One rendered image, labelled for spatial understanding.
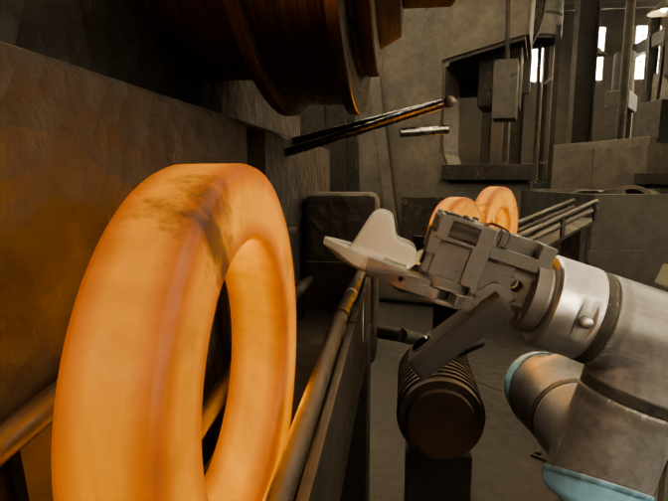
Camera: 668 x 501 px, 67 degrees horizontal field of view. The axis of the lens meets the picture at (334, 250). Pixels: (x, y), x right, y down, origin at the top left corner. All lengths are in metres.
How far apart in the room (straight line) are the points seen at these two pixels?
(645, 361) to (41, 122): 0.48
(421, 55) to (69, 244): 3.07
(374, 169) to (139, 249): 3.09
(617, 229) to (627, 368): 2.11
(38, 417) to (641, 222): 2.60
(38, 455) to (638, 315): 0.45
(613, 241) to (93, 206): 2.48
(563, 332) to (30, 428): 0.41
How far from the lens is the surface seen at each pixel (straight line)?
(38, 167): 0.23
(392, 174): 3.21
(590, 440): 0.55
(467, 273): 0.48
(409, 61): 3.25
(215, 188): 0.18
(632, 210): 2.66
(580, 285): 0.50
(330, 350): 0.35
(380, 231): 0.48
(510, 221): 1.12
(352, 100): 0.44
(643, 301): 0.52
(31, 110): 0.23
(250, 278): 0.28
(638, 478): 0.56
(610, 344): 0.51
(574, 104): 9.31
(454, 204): 0.91
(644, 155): 4.36
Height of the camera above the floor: 0.82
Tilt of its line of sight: 8 degrees down
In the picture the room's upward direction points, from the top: straight up
